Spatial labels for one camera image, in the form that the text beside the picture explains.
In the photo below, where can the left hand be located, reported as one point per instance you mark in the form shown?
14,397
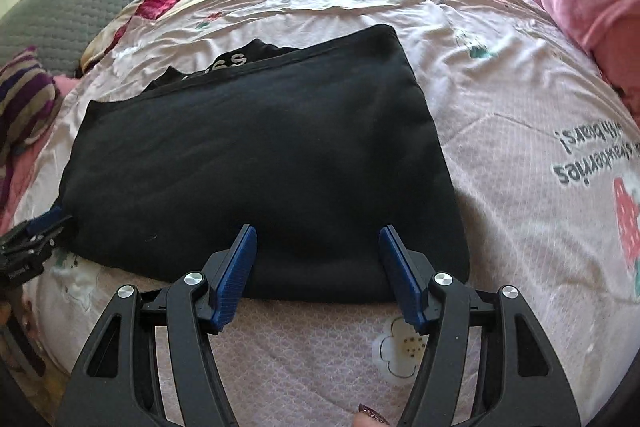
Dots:
5,312

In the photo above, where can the pink strawberry print duvet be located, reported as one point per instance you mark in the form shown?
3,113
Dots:
543,156

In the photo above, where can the red and cream pillow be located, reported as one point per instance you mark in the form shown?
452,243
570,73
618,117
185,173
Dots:
110,35

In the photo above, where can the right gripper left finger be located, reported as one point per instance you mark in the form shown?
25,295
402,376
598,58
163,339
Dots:
149,362

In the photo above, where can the black sweater with orange cuffs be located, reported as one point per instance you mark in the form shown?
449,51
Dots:
317,149

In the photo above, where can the right hand thumb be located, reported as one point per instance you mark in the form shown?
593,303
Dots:
367,417

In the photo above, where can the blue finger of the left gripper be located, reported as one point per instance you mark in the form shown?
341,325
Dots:
47,220

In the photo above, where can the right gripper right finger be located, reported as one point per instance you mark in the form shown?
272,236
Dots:
520,379

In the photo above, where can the purple striped pillow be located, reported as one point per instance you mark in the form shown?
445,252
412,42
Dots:
30,100

